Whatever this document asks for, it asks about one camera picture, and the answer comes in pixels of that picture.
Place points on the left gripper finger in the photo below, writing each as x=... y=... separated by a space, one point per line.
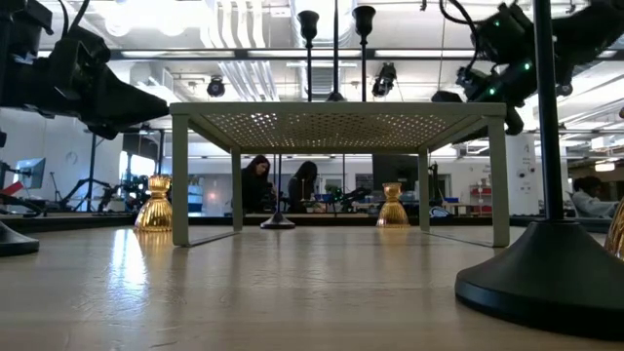
x=106 y=132
x=122 y=102

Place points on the amber glass candle holder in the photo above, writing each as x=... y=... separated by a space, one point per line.
x=618 y=234
x=155 y=214
x=392 y=214

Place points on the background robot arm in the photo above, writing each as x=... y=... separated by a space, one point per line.
x=353 y=195
x=131 y=191

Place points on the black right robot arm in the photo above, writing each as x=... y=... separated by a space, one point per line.
x=590 y=29

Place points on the grey computer monitor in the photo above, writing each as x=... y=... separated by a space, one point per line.
x=30 y=174

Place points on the black computer monitor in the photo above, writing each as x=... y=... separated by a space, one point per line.
x=395 y=168

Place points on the black overhead crossbar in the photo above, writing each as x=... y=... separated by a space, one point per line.
x=370 y=54

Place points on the red white storage rack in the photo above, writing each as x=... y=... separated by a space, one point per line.
x=480 y=200

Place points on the green perforated metal shelf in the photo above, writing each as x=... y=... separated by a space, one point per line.
x=341 y=108

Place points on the rectangular ceiling lamp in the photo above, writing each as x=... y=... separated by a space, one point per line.
x=604 y=167

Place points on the person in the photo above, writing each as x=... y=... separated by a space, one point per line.
x=302 y=190
x=256 y=190
x=592 y=205

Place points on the black background stand frame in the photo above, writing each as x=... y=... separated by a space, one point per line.
x=91 y=170

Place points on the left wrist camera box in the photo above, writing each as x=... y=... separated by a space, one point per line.
x=78 y=53

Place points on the black ceiling camera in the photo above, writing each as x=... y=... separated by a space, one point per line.
x=216 y=88
x=385 y=78

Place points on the black aluminium table frame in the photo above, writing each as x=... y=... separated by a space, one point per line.
x=97 y=222

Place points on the thin black background post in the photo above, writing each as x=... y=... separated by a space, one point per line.
x=343 y=180

